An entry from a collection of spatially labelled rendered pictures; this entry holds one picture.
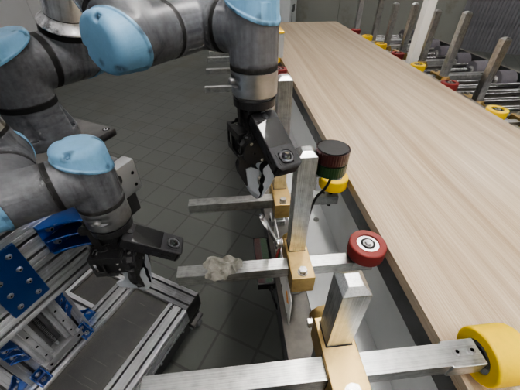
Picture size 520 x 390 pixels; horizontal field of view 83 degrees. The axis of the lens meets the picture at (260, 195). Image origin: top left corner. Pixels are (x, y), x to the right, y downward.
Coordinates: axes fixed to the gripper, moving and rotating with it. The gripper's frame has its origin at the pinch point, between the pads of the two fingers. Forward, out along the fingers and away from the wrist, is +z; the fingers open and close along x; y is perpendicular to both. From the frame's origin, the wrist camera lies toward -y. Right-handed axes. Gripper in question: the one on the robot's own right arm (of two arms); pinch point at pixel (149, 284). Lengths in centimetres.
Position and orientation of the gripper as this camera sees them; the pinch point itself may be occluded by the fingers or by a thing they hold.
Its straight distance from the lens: 71.6
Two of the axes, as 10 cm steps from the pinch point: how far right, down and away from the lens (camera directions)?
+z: 0.0, 7.7, 6.4
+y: -10.0, 0.6, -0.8
